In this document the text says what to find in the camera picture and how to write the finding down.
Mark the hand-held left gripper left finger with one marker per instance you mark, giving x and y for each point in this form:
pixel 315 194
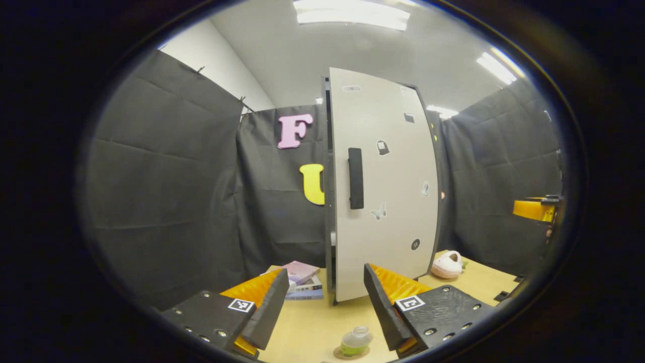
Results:
pixel 267 312

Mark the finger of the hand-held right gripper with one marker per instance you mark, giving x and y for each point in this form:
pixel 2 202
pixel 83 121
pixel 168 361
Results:
pixel 534 209

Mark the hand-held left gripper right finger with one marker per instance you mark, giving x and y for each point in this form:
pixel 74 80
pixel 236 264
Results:
pixel 385 312

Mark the glass bottle with green liquid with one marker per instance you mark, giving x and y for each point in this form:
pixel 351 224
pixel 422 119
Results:
pixel 355 343

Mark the round cork coaster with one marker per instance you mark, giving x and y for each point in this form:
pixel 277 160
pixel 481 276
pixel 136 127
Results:
pixel 340 354

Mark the dark grey cabinet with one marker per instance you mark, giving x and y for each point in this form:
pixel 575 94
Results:
pixel 327 201

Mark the blue book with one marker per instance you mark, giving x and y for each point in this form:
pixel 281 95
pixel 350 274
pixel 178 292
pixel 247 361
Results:
pixel 305 296

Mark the white book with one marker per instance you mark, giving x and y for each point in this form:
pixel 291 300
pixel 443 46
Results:
pixel 312 286

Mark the pink book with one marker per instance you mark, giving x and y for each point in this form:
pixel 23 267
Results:
pixel 302 270

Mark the pink plush slipper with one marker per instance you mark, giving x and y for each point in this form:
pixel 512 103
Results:
pixel 446 266

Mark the black backdrop cloth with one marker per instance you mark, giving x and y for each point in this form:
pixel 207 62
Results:
pixel 166 176

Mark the large ceiling light panel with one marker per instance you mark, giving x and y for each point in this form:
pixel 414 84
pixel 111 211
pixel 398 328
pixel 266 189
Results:
pixel 352 14

